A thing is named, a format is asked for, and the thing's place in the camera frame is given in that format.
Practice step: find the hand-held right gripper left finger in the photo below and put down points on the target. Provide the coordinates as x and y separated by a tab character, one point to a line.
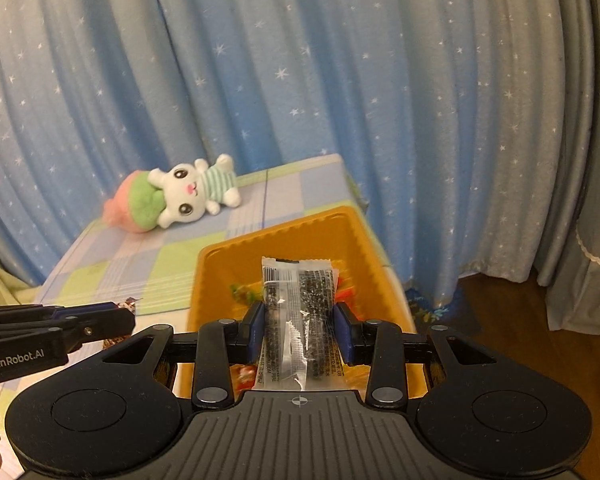
254	332

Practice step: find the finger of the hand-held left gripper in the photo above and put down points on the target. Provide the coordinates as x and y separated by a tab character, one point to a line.
102	327
85	310

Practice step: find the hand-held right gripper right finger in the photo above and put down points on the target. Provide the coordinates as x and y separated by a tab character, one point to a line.
345	332

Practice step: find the red brown candy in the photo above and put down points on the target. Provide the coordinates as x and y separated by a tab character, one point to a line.
130	302

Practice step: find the large red candy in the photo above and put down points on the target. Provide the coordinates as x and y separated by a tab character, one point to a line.
346	294

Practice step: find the long dark green snack packet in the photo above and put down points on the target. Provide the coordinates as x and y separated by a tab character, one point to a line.
240	292

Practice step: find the grey clear twin snack packet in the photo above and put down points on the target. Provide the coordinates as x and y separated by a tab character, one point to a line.
300	310

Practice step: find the orange plastic tray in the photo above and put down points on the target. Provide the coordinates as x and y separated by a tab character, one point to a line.
230	270

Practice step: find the light green cloth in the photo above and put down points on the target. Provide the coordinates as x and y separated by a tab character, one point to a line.
0	285

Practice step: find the rabbit carrot plush toy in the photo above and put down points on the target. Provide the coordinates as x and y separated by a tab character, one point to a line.
190	195

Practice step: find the plaid tablecloth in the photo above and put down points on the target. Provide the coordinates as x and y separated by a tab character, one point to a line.
290	180

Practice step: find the blue star curtain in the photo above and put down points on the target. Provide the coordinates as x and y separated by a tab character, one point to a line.
330	85

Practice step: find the grey lace-trimmed curtain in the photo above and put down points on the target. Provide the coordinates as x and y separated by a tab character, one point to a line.
595	210

